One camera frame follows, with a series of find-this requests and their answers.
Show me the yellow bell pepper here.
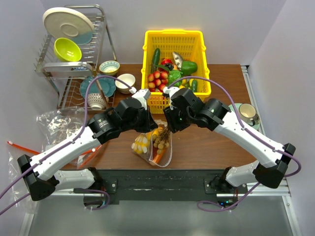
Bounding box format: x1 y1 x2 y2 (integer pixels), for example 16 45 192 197
131 134 150 155

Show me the clear white-dotted zip bag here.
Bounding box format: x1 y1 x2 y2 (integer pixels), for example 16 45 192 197
131 120 173 168

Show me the brown longan bunch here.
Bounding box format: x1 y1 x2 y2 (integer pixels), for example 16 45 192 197
153 126 170 149

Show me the orange papaya slice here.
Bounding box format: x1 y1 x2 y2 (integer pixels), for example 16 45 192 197
149 147 166 164

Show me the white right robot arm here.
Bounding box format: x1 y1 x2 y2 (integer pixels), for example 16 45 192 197
163 87 295 193

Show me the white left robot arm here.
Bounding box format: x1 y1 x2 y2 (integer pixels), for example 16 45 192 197
18 96 158 201

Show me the crumpled clear plastic bag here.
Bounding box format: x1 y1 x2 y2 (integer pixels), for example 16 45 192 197
36 106 85 151

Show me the orange-zipper clear bag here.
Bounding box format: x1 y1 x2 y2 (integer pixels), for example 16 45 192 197
0 137 103 214

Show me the small green cucumber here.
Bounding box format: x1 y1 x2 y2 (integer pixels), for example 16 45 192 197
189 79 198 92

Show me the green lettuce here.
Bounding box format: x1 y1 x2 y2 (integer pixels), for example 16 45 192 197
167 70 183 86

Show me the green bell pepper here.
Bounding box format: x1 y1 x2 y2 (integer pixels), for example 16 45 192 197
181 60 198 76

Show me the white cream bowl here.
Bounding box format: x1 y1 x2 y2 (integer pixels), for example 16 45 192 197
115 73 136 94

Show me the teal scalloped plate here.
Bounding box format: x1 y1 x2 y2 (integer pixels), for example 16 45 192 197
79 76 116 98

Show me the patterned white bowl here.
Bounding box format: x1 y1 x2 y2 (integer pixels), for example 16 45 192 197
87 93 109 110

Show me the grey toy fish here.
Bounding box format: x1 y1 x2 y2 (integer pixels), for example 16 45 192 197
172 52 184 70

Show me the yellow plastic basket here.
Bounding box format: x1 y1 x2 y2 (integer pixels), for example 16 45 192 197
141 29 211 114

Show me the red pomegranate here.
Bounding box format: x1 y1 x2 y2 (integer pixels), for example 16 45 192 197
161 58 173 68

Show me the dark green cucumber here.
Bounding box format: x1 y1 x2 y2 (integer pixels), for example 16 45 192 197
152 48 160 65

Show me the teal patterned small bowl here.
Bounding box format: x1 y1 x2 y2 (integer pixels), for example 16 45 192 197
98 60 120 76

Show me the cream mug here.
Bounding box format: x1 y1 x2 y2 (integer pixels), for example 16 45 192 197
237 103 260 127

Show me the metal dish rack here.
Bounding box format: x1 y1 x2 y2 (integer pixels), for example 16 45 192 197
34 4 117 109

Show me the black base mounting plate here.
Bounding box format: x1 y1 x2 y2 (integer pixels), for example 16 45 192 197
73 169 249 206

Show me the mint green saucer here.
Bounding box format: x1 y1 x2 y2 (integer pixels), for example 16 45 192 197
227 103 261 131

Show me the lime green bowl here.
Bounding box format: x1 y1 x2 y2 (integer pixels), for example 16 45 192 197
54 38 82 62

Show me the large cream blue plate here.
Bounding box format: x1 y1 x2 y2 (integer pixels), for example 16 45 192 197
42 7 95 45

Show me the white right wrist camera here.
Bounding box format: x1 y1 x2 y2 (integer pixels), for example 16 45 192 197
162 86 180 98

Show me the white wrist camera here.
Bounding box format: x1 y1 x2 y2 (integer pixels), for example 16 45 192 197
162 86 180 98
131 88 151 110

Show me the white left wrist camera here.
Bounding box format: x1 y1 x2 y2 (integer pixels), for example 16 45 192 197
131 88 151 110

